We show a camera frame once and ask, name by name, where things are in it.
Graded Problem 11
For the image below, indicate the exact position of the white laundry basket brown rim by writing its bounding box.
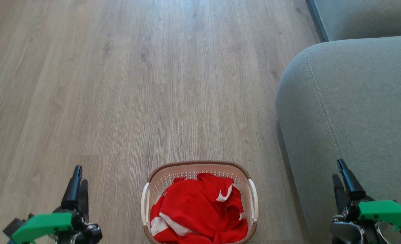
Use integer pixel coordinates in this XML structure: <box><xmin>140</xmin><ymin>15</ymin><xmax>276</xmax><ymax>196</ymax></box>
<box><xmin>141</xmin><ymin>161</ymin><xmax>259</xmax><ymax>244</ymax></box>

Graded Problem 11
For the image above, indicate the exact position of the red white garment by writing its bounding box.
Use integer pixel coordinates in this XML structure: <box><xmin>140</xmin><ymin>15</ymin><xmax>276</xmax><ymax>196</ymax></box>
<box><xmin>149</xmin><ymin>172</ymin><xmax>249</xmax><ymax>244</ymax></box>

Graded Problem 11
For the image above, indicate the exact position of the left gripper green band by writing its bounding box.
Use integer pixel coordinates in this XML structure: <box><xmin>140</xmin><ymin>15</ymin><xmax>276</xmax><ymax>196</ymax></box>
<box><xmin>3</xmin><ymin>165</ymin><xmax>103</xmax><ymax>244</ymax></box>

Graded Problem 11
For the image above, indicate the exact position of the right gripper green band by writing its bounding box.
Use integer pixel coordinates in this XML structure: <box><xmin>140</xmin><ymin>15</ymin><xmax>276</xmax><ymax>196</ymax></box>
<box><xmin>329</xmin><ymin>159</ymin><xmax>401</xmax><ymax>244</ymax></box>

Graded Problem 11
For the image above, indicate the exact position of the grey fabric sofa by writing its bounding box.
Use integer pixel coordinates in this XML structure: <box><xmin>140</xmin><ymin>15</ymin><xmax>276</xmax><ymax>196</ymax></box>
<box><xmin>275</xmin><ymin>0</ymin><xmax>401</xmax><ymax>244</ymax></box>

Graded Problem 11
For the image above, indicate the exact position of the grey sofa seat cushion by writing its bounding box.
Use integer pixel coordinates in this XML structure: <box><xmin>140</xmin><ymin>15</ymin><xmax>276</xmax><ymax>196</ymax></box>
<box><xmin>308</xmin><ymin>0</ymin><xmax>401</xmax><ymax>42</ymax></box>

